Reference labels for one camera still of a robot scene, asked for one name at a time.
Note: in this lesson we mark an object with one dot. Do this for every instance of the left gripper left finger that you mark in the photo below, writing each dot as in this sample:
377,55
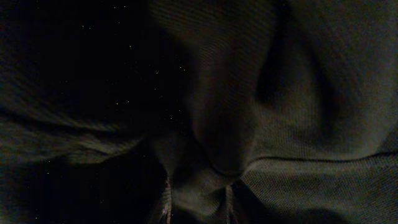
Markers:
166,212

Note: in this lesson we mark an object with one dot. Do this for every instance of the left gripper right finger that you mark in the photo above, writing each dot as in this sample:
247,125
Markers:
232,207

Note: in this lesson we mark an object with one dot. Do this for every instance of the black t-shirt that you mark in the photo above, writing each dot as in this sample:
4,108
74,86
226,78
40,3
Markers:
292,103

